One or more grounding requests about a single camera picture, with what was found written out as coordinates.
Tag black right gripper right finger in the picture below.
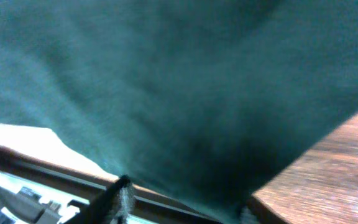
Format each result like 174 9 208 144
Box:
240 196 288 224

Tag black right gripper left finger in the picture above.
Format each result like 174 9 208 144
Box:
65 175 135 224

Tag black shorts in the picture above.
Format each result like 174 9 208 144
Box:
0 0 358 223

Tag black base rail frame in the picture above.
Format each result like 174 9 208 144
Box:
0 147 215 224

